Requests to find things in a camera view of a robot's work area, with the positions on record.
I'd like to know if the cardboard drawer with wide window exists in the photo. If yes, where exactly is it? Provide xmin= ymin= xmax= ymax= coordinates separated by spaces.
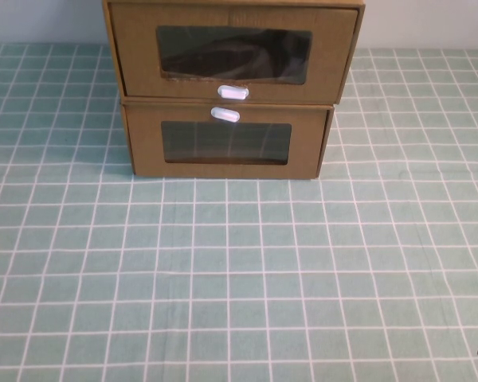
xmin=108 ymin=2 xmax=360 ymax=99

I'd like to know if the cardboard shoe box shell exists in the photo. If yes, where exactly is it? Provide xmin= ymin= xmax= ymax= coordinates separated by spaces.
xmin=102 ymin=0 xmax=368 ymax=101
xmin=119 ymin=97 xmax=336 ymax=181

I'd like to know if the cardboard drawer with small window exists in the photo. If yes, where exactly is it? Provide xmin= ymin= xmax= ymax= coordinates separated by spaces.
xmin=124 ymin=105 xmax=329 ymax=178

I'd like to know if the green checked tablecloth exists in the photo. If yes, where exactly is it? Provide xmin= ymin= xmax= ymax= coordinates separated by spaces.
xmin=0 ymin=42 xmax=478 ymax=382

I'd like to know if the white plastic drawer handle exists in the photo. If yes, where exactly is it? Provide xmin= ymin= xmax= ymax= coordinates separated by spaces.
xmin=210 ymin=106 xmax=241 ymax=123
xmin=216 ymin=84 xmax=249 ymax=101

